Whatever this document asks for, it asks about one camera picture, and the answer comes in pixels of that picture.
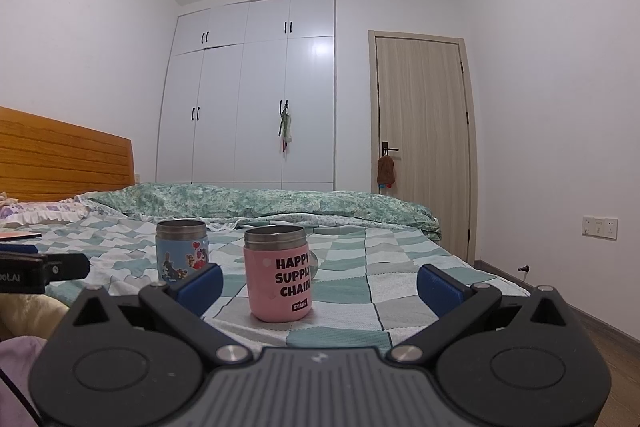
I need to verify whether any yellow cloth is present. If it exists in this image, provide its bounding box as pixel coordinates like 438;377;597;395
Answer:
0;294;70;342

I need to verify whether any thin dark cable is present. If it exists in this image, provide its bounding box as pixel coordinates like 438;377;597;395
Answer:
0;369;43;426

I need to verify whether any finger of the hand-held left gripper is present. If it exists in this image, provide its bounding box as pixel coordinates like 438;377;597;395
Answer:
46;252;91;283

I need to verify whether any brown pouch on door handle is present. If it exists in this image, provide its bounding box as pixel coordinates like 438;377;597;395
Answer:
376;155;397;196

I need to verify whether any purple cloth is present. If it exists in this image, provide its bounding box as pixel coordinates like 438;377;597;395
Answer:
0;336;49;427

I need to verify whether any blue cartoon cup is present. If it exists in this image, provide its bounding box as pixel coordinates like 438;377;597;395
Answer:
155;219;209;284

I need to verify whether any white wall socket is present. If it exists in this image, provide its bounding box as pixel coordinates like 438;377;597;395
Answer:
581;215;619;239

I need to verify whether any green floral duvet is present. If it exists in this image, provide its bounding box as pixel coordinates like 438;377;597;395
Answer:
75;181;444;242

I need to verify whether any green checkered bedsheet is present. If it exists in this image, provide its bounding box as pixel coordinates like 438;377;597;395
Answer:
0;207;532;354

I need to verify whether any wooden headboard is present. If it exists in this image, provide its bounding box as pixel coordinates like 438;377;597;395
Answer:
0;106;136;204

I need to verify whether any light wooden door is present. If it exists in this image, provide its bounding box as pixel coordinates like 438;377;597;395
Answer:
368;30;479;266

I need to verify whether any green hanging ornament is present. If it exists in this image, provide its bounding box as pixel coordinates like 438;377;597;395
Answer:
276;104;294;156

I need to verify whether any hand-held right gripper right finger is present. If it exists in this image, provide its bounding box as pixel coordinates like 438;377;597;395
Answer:
390;264;576;370

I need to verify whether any white wardrobe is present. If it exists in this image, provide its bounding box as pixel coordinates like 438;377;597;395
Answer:
155;0;336;193

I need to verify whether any pink cup with black print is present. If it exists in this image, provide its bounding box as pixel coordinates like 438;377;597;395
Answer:
243;225;314;323

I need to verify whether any purple floral pillow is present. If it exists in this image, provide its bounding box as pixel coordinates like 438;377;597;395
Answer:
0;193;93;229

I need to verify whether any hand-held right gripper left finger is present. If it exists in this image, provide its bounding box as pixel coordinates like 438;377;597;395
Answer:
65;263;253;370

